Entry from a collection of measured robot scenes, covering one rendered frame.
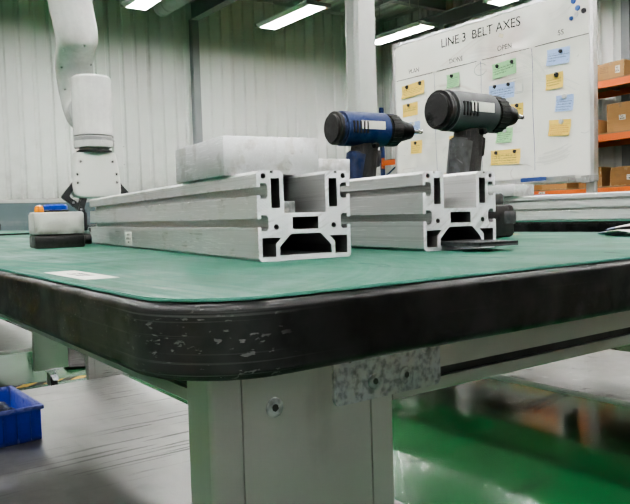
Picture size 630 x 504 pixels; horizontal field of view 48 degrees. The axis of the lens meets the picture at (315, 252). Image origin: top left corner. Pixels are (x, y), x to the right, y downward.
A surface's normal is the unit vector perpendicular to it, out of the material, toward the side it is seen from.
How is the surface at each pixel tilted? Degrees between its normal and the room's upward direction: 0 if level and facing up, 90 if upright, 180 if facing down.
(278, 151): 90
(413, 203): 90
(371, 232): 90
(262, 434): 90
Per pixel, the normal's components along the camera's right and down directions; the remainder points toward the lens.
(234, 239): -0.88, 0.05
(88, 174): 0.40, 0.07
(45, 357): 0.59, 0.03
